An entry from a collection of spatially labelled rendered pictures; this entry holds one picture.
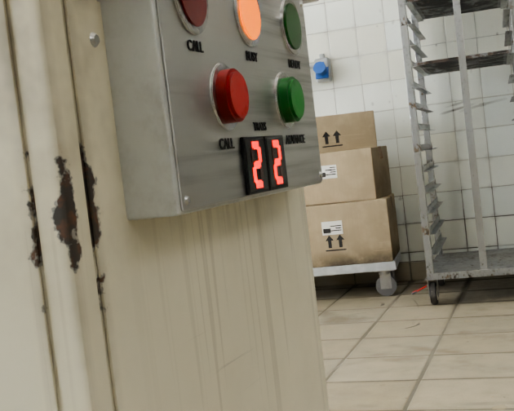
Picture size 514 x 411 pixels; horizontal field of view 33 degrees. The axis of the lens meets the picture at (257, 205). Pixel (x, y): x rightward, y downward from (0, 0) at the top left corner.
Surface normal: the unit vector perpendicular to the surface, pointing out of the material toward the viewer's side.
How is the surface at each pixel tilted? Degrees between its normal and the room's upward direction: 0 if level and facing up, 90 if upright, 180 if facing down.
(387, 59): 90
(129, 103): 90
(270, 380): 90
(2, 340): 90
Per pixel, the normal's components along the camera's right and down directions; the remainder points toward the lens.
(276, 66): 0.92, -0.09
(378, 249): -0.22, 0.11
